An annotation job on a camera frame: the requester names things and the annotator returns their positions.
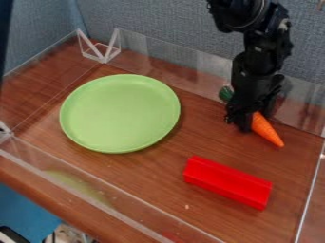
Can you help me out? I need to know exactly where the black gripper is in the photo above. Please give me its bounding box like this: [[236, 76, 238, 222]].
[[226, 53, 285, 133]]

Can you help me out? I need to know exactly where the orange toy carrot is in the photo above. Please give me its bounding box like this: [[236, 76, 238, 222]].
[[218, 85, 285, 148]]

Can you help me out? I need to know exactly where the red rectangular block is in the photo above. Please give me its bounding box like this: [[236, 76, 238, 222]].
[[183, 156, 272, 211]]

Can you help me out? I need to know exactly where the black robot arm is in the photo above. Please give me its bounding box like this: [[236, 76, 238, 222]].
[[207, 0, 293, 132]]

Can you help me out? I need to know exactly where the green round plate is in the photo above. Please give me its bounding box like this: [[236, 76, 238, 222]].
[[60, 74, 180, 154]]

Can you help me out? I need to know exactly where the clear acrylic corner bracket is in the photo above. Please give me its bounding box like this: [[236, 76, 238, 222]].
[[76, 28, 121, 64]]

